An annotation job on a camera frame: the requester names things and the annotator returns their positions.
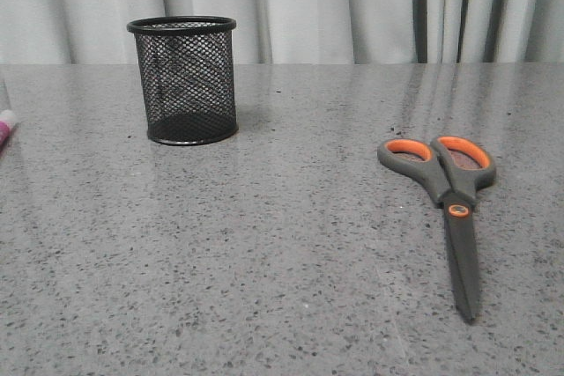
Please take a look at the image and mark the grey orange scissors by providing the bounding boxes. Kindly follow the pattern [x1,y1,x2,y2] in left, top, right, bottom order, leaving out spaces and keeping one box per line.
[377,136,496,324]

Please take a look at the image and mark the pink highlighter pen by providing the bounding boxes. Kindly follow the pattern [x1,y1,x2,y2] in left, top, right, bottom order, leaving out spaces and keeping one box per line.
[0,109,19,153]

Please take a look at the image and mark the black mesh pen holder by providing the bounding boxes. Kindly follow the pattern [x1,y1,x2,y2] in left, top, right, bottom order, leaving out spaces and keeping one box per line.
[127,16,238,145]

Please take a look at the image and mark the grey curtain backdrop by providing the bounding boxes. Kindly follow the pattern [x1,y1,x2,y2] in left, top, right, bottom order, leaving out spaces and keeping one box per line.
[1,0,563,64]

